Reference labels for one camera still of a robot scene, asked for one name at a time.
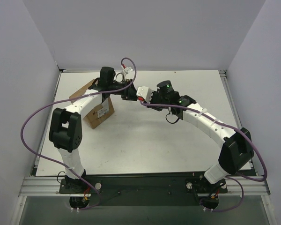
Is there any brown cardboard express box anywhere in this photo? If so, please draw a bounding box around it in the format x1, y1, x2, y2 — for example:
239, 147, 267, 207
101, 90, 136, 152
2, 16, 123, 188
69, 79, 115, 129

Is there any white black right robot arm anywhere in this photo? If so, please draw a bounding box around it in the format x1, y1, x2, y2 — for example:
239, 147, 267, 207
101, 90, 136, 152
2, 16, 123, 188
139, 80, 254, 184

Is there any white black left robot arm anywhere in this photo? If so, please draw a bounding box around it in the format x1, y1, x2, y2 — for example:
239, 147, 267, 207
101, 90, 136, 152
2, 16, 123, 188
49, 67, 138, 193

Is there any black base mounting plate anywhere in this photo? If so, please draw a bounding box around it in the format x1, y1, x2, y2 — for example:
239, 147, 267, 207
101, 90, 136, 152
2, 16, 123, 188
59, 172, 228, 208

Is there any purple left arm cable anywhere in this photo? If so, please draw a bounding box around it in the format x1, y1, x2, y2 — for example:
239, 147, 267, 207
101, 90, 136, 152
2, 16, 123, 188
20, 57, 137, 210

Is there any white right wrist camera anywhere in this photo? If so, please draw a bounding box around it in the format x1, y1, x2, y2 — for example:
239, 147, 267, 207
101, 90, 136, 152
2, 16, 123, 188
136, 86, 153, 103

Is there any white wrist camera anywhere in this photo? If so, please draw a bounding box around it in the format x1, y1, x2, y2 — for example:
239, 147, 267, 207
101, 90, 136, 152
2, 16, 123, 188
122, 67, 133, 75
136, 86, 153, 103

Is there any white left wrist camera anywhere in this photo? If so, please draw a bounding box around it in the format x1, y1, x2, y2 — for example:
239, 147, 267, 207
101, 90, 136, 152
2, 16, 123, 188
122, 67, 133, 75

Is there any aluminium table edge rail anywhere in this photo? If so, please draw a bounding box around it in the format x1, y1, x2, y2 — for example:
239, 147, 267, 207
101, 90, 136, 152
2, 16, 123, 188
218, 70, 256, 176

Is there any aluminium front frame rail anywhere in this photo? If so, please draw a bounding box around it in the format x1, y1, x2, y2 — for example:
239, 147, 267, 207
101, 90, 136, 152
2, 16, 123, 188
19, 177, 270, 197

